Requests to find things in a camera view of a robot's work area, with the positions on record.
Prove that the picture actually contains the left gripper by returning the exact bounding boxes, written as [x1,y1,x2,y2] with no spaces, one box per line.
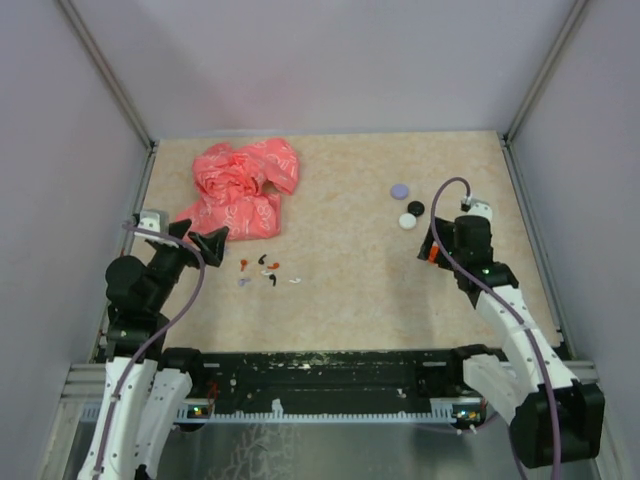
[146,218,229,311]

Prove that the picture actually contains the orange charging case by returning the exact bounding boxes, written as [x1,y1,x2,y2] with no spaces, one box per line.
[427,245,439,263]

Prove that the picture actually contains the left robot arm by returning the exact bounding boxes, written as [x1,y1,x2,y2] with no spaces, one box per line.
[78,214,229,479]

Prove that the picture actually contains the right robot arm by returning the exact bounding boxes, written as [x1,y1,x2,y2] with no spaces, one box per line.
[418,213,605,469]

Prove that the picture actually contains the black round charging case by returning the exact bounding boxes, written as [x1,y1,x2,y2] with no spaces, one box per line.
[407,200,426,217]

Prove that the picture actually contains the white round charging case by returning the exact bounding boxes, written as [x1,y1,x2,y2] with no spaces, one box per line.
[398,213,417,230]

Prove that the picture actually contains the purple round charging case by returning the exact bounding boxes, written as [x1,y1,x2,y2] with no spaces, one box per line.
[390,183,410,200]

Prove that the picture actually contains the crumpled pink cloth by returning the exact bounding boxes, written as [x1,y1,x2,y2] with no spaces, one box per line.
[176,138,300,241]

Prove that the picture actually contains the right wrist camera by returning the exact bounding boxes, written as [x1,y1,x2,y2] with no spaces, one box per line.
[460,196,493,222]

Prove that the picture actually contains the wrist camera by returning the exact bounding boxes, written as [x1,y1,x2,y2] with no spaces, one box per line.
[137,209,168,233]
[460,196,493,222]

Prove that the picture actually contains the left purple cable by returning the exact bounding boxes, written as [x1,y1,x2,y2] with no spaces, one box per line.
[89,222,207,480]

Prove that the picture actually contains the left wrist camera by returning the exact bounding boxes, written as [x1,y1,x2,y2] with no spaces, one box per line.
[137,209,168,233]

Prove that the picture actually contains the white slotted cable duct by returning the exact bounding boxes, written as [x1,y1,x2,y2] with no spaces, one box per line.
[79,399,481,426]

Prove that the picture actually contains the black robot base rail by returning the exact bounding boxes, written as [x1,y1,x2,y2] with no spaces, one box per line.
[149,347,501,414]

